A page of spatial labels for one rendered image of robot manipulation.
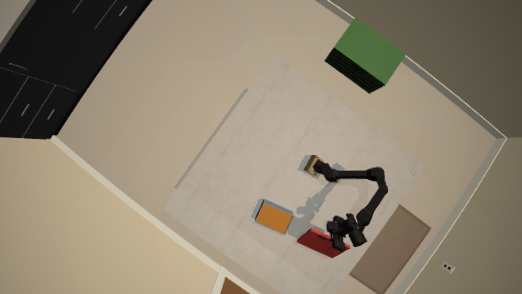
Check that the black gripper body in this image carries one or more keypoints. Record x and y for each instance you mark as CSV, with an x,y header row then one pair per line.
x,y
338,243

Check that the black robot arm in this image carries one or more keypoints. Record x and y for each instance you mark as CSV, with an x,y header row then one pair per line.
x,y
364,216

